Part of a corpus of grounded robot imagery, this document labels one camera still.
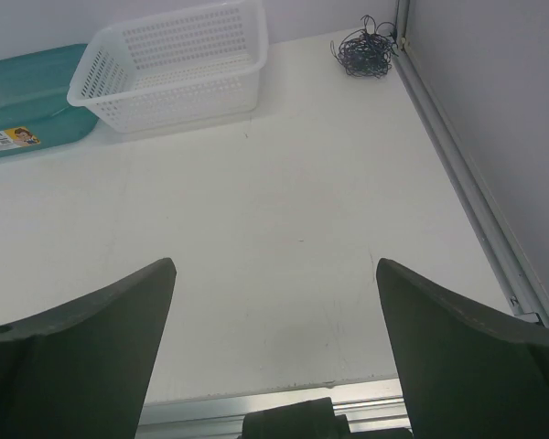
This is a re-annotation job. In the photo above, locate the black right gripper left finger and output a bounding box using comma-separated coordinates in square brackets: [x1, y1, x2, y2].
[0, 258, 177, 438]

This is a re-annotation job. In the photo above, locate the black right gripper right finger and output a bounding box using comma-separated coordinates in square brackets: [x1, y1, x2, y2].
[376, 259, 549, 438]

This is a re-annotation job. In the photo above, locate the black purple cable bundle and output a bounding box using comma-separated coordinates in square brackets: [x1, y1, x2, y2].
[330, 14, 399, 80]

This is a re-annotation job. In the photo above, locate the teal plastic basin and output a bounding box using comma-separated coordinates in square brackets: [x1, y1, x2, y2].
[0, 44, 98, 158]

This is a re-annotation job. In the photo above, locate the white perforated plastic basket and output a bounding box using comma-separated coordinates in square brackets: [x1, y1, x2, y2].
[67, 1, 269, 134]

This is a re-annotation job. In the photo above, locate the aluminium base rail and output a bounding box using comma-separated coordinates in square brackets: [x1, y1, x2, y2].
[135, 378, 412, 438]

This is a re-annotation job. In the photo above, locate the aluminium frame post right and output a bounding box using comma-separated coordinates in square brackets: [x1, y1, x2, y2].
[395, 1, 549, 328]

